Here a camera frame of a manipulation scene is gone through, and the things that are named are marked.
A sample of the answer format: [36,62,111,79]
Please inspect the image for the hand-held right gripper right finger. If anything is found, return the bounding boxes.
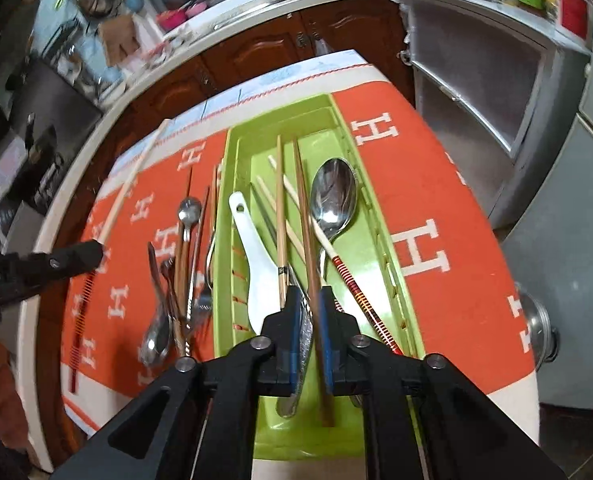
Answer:
[319,285,568,480]

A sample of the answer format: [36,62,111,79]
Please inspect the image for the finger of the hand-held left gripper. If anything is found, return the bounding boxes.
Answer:
[15,239,106,297]

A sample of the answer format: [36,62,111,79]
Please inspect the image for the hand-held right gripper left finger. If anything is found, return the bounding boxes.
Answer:
[51,285,306,480]

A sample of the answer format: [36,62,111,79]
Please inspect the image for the green plastic utensil tray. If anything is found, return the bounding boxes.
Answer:
[211,94,425,461]

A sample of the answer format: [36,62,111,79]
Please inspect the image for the white ceramic spoon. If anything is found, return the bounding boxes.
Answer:
[228,191,287,336]

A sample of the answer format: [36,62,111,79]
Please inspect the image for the steel fork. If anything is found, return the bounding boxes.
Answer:
[190,240,216,333]

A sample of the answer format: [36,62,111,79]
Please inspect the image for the dark wooden chopstick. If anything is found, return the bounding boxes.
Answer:
[174,166,194,356]

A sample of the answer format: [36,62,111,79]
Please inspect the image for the steel soup spoon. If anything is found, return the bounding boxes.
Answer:
[139,242,174,367]

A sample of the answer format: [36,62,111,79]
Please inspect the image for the steel chopstick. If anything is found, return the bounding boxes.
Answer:
[184,186,211,356]

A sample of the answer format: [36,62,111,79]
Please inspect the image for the brown bamboo chopstick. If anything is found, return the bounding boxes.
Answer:
[292,139,336,428]
[275,135,288,309]

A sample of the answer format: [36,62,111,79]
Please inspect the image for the large steel spoon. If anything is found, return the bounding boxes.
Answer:
[276,157,360,418]

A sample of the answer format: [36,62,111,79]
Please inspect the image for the person's left hand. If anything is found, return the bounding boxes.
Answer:
[0,331,30,454]

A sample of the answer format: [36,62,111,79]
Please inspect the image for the orange patterned table cloth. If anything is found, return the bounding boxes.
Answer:
[59,72,537,436]

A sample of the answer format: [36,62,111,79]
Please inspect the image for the steel pot lid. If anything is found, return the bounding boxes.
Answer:
[514,285,560,366]

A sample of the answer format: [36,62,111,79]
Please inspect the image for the wooden cutting board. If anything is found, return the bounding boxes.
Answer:
[96,12,142,68]

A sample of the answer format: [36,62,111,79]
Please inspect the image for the large pink bowl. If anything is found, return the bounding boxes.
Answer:
[156,7,187,31]

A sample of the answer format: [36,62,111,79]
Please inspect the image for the light blue patterned tablecloth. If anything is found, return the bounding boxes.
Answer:
[109,49,370,161]

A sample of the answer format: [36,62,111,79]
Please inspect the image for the metal framed cabinet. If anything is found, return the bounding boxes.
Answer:
[397,0,592,231]

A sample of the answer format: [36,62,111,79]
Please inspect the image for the red label jar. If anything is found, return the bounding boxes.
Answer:
[557,0,592,41]

